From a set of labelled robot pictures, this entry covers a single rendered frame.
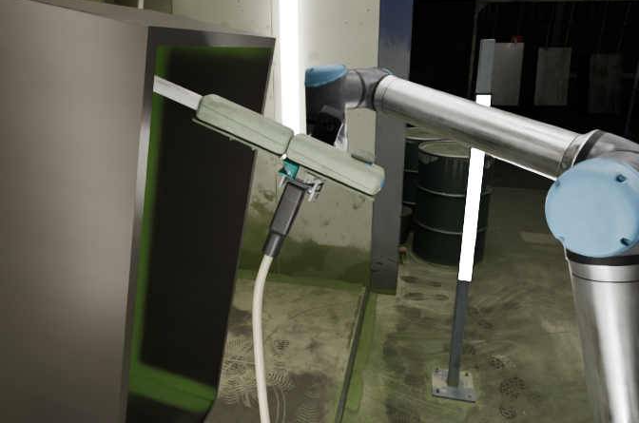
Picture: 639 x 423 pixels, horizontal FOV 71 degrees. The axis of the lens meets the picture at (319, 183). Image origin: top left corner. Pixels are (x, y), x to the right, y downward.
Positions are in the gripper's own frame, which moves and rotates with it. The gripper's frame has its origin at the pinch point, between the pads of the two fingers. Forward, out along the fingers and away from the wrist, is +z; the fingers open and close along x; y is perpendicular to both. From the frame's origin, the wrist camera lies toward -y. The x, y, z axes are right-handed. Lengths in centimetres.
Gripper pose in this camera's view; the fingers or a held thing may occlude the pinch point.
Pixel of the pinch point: (302, 170)
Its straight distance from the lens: 70.6
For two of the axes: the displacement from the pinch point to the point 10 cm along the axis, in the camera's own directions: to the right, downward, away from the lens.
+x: -9.1, -4.1, 0.4
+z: -1.6, 2.7, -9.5
